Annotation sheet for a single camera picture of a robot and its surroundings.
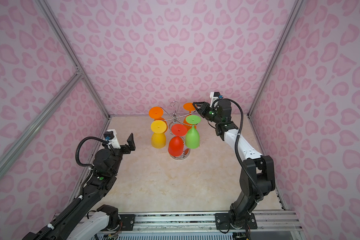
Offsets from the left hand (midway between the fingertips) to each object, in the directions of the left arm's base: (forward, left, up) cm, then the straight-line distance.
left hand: (123, 132), depth 74 cm
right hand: (+13, -36, +6) cm, 39 cm away
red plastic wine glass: (-5, -26, -5) cm, 27 cm away
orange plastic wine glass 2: (+9, -17, +4) cm, 19 cm away
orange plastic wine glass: (+13, -34, +4) cm, 36 cm away
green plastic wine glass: (-1, -34, -3) cm, 35 cm away
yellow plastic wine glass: (-1, -18, +4) cm, 19 cm away
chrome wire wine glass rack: (+15, -26, +3) cm, 30 cm away
